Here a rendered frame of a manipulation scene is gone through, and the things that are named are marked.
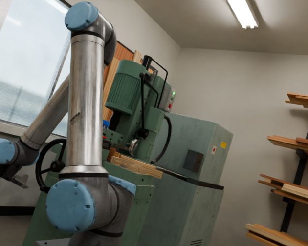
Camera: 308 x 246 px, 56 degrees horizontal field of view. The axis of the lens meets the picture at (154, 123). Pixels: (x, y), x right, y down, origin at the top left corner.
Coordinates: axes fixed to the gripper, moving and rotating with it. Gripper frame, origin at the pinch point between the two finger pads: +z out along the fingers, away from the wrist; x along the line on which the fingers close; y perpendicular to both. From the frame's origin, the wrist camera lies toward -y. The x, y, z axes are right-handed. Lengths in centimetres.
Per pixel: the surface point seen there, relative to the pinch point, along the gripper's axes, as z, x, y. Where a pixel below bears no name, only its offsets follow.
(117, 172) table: 24.9, -26.3, 28.3
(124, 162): 38, -19, 38
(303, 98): 161, -91, 201
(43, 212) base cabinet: 37.1, 11.6, -6.1
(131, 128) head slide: 41, -9, 61
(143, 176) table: 31, -38, 32
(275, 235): 209, -101, 71
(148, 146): 48, -22, 56
